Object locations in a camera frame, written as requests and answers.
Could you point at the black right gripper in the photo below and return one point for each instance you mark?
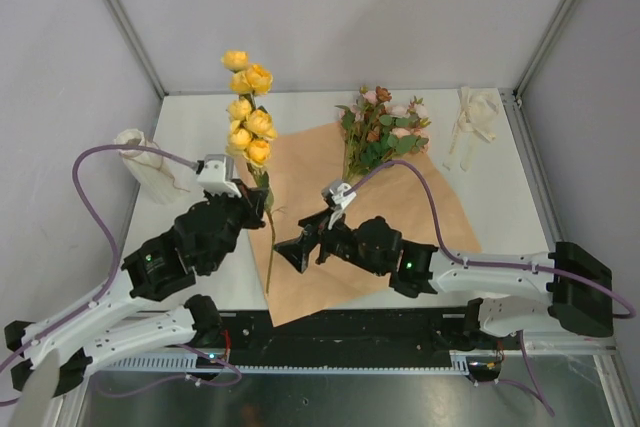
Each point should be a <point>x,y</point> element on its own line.
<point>298,251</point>

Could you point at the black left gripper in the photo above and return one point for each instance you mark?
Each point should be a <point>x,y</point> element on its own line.
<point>254,206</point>

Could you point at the green and peach wrapping paper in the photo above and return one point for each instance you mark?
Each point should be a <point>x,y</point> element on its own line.
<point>304,163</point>

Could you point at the yellow rose stem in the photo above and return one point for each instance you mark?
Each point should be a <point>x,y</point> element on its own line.
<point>252,129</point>

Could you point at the cream printed ribbon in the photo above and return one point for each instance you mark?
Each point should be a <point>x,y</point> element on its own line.
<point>478,109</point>

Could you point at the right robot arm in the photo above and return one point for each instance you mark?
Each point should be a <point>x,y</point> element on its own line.
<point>566,288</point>

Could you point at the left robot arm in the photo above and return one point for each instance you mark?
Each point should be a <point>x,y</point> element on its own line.
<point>87,337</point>

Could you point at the white ribbed ceramic vase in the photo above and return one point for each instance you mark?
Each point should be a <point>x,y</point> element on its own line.
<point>150,169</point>

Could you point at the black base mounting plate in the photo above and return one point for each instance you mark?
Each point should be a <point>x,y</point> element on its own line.
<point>330,332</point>

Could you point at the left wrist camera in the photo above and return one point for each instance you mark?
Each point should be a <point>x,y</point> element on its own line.
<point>215,175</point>

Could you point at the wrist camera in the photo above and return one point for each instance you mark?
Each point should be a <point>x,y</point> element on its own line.
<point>215,175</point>
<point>337,195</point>

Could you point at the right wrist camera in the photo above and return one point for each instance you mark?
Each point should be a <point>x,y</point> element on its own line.
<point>337,195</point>

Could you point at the grey slotted cable duct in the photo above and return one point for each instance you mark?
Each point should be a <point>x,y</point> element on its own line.
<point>415,362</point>

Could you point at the right aluminium table rail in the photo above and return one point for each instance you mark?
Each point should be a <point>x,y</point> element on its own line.
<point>533,167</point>

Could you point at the left aluminium frame post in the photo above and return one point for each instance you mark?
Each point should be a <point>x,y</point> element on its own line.
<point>135,45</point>

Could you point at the aluminium frame post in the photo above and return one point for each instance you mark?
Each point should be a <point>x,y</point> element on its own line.
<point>135,45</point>
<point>552,33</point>

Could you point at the right aluminium frame post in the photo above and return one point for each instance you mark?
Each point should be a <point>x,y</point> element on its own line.
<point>552,33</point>

